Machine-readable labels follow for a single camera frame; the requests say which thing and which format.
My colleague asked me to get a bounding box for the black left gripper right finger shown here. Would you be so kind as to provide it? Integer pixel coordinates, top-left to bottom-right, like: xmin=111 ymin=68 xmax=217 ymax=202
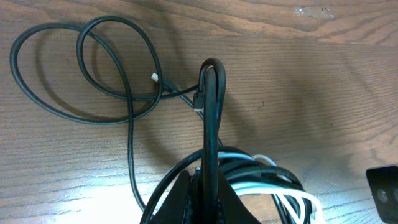
xmin=198 ymin=67 xmax=258 ymax=223

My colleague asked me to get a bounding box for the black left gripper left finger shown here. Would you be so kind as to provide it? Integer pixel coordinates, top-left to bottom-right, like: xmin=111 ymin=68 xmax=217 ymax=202
xmin=150 ymin=171 xmax=193 ymax=224

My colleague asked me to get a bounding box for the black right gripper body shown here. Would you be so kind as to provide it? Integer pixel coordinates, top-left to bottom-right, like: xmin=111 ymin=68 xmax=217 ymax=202
xmin=366 ymin=166 xmax=397 ymax=223

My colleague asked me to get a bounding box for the black usb cable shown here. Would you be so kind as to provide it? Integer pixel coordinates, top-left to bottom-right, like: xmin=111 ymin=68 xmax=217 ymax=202
xmin=9 ymin=15 xmax=313 ymax=224

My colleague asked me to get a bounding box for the white usb cable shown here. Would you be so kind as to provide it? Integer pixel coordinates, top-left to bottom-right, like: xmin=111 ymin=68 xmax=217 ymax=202
xmin=150 ymin=73 xmax=327 ymax=224

